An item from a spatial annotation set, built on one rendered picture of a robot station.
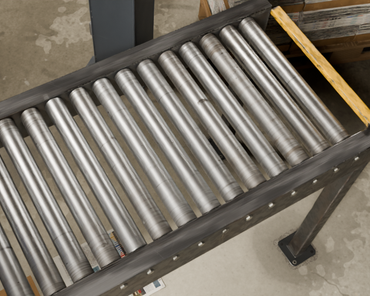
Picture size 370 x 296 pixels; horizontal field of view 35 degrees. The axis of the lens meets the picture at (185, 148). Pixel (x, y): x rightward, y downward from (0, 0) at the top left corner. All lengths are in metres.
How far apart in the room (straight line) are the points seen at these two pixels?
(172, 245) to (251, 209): 0.20
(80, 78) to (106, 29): 0.79
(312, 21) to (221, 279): 1.07
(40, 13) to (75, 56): 0.29
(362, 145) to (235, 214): 0.38
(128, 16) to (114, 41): 0.18
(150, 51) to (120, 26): 0.68
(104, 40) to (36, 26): 0.47
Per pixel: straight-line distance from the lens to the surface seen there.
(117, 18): 2.20
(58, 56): 2.59
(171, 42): 1.58
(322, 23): 2.44
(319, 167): 1.43
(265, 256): 2.17
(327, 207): 1.81
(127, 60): 1.53
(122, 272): 1.26
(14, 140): 1.43
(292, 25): 1.65
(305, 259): 2.19
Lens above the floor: 2.00
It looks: 60 degrees down
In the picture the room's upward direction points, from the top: 8 degrees clockwise
